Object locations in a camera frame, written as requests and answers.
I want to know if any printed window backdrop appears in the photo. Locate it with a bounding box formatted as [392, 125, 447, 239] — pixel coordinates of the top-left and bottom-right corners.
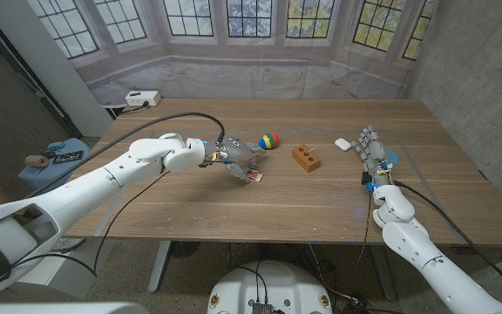
[26, 0, 439, 104]

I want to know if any blue stool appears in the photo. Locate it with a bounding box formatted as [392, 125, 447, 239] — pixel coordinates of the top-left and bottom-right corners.
[17, 137, 92, 195]

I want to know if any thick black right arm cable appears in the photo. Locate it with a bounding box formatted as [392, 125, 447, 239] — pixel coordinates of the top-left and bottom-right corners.
[394, 180, 502, 297]

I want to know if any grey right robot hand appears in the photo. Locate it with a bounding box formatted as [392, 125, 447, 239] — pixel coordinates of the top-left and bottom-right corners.
[349, 125, 395, 188]

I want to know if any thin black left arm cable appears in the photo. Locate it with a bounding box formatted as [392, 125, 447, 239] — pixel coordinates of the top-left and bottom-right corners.
[10, 170, 172, 278]

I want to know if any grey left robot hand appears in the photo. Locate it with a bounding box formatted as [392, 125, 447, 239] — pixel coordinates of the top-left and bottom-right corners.
[202, 137, 266, 183]

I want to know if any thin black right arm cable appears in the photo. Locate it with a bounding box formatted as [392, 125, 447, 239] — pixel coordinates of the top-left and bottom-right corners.
[357, 191, 372, 267]

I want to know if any orange wooden block with holes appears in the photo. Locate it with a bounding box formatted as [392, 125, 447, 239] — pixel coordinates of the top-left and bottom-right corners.
[291, 144, 322, 174]

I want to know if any white power strip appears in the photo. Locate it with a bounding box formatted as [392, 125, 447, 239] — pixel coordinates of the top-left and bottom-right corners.
[125, 90, 162, 107]

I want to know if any colourful striped wooden maraca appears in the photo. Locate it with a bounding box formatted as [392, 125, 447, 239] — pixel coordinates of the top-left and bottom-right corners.
[257, 133, 281, 151]

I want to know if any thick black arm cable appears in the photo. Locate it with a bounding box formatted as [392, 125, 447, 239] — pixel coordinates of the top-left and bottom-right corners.
[24, 112, 227, 200]
[394, 180, 502, 297]

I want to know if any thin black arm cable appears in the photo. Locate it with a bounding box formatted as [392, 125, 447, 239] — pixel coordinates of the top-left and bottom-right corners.
[10, 170, 172, 278]
[357, 191, 372, 267]

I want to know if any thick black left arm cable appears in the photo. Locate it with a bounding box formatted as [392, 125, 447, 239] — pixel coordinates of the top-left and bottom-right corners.
[24, 112, 227, 200]

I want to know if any white flat floor board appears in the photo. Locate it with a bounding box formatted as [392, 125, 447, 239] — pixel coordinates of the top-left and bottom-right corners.
[28, 238, 119, 300]

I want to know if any blue round disc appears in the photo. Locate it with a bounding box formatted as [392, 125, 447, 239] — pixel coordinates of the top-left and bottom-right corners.
[383, 147, 402, 167]

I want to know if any black round fan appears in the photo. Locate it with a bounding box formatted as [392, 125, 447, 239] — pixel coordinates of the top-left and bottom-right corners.
[170, 241, 201, 259]

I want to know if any grey table leg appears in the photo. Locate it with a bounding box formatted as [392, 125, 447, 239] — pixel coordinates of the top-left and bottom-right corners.
[368, 244, 398, 301]
[147, 241, 172, 294]

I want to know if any brown cylindrical object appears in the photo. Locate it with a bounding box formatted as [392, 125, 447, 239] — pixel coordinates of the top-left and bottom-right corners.
[24, 154, 50, 169]

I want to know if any white pillar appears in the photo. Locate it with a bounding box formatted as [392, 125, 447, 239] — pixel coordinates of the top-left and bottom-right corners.
[0, 0, 115, 137]

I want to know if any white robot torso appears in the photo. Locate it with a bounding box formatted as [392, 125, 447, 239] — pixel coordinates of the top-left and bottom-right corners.
[207, 260, 334, 314]

